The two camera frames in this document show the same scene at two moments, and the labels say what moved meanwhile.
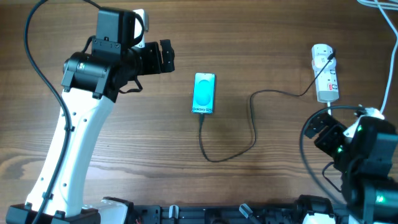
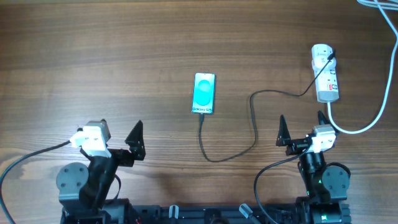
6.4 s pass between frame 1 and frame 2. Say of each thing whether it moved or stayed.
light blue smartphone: stayed
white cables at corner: stayed
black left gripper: moved
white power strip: stayed
